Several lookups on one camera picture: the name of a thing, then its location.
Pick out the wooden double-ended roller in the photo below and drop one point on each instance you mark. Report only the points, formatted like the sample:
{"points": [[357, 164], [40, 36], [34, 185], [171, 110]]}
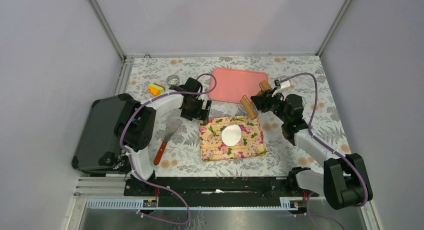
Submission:
{"points": [[257, 102]]}

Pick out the white dough ball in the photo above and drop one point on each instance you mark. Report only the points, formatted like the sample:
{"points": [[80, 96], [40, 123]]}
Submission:
{"points": [[231, 135]]}

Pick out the floral cutting board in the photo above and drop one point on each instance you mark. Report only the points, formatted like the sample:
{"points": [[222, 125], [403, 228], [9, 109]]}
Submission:
{"points": [[252, 143]]}

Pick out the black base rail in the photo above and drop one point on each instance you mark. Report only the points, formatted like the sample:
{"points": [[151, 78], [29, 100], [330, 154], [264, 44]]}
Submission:
{"points": [[216, 192]]}

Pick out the pink plastic tray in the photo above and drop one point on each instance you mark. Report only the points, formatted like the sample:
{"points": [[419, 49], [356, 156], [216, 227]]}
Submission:
{"points": [[232, 84]]}

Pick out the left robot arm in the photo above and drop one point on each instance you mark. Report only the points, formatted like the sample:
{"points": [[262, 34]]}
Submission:
{"points": [[136, 126]]}

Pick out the black case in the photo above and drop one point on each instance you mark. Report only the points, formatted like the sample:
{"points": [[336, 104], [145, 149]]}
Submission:
{"points": [[98, 150]]}

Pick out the metal scraper red handle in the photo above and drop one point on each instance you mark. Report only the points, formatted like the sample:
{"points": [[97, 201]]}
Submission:
{"points": [[172, 126]]}

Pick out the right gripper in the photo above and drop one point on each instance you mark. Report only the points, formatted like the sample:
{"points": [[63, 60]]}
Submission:
{"points": [[263, 103]]}

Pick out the orange green toy block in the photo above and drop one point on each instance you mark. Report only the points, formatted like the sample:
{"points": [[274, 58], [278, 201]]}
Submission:
{"points": [[156, 89]]}

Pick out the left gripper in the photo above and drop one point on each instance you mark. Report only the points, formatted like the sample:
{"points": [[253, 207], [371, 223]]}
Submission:
{"points": [[200, 114]]}

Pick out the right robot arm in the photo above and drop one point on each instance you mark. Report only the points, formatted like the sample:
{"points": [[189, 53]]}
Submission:
{"points": [[344, 181]]}

